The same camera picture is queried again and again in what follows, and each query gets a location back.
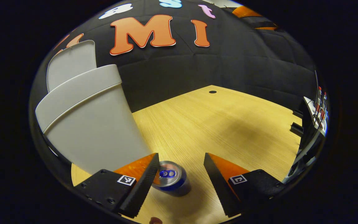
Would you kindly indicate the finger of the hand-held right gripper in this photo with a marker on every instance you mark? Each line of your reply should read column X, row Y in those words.
column 267, row 28
column 245, row 12

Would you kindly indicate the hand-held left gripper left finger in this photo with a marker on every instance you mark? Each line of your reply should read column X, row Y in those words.
column 140, row 189

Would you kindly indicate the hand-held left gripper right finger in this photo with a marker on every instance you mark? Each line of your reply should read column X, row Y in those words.
column 218, row 186

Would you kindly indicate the blue silver pop can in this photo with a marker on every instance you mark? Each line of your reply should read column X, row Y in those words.
column 171, row 180

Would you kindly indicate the white desktop garbage bin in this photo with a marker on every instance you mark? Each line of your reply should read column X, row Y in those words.
column 95, row 124

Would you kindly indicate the wooden desktop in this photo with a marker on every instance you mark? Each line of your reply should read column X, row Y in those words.
column 213, row 124

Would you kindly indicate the white equipment stand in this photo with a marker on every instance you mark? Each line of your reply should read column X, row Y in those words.
column 312, row 124

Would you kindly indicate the black desk edge bracket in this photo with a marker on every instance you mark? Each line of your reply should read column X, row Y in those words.
column 297, row 113
column 297, row 129

